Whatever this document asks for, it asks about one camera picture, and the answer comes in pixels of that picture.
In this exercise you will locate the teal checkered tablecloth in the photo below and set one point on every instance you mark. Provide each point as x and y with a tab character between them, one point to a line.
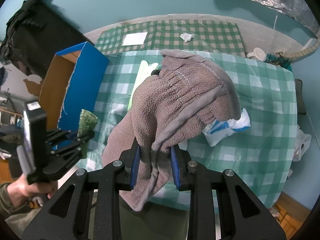
261	155

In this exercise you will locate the light green microfiber cloth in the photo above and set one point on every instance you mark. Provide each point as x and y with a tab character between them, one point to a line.
145	70

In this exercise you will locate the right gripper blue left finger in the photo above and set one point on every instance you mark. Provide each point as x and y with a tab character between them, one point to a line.
135	168

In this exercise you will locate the blue cardboard box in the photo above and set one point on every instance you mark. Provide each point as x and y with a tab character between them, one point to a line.
71	84

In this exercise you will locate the white blue plastic bag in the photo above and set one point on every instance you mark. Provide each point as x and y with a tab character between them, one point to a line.
219	130

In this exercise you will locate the sparkly green scrubbing cloth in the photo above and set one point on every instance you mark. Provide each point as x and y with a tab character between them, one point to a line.
87	124

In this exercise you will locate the green beige checkered cloth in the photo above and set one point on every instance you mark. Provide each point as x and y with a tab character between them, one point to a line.
209	36

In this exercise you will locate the white paper sheet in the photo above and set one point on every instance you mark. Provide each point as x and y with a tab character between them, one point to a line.
134	39

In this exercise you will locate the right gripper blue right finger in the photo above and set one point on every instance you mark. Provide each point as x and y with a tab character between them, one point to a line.
175	168

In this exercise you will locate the orange wooden crate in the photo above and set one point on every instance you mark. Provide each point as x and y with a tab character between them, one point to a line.
290	220

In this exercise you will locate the person's left hand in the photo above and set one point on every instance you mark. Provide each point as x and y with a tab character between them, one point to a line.
19	192

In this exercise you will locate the crumpled white tissue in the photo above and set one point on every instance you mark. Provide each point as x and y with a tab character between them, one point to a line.
186	37

